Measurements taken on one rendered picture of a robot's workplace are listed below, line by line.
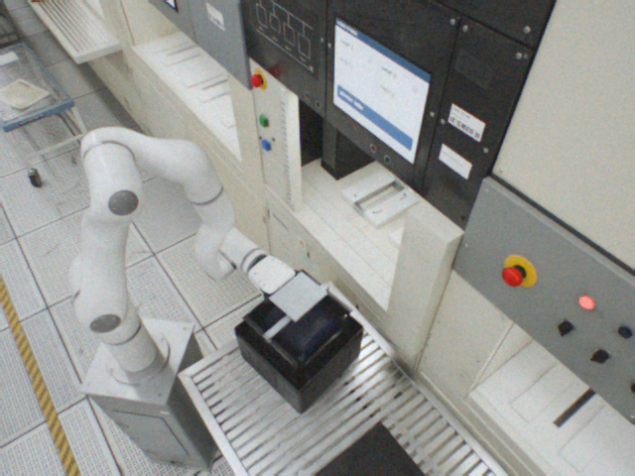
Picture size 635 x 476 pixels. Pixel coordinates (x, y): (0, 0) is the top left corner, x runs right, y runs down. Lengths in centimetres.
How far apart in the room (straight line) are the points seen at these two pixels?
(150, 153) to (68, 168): 258
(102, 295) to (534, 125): 99
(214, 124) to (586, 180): 171
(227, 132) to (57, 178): 169
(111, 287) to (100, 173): 33
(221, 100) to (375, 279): 122
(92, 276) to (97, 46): 206
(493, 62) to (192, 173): 64
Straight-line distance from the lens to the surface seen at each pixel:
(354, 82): 114
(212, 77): 256
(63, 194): 349
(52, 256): 315
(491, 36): 85
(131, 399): 162
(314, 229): 172
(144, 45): 294
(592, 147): 82
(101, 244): 119
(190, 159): 110
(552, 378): 155
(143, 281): 282
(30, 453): 258
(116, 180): 102
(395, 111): 106
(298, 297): 126
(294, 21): 128
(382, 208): 176
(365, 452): 136
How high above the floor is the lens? 217
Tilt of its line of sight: 51 degrees down
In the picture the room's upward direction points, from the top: 1 degrees counter-clockwise
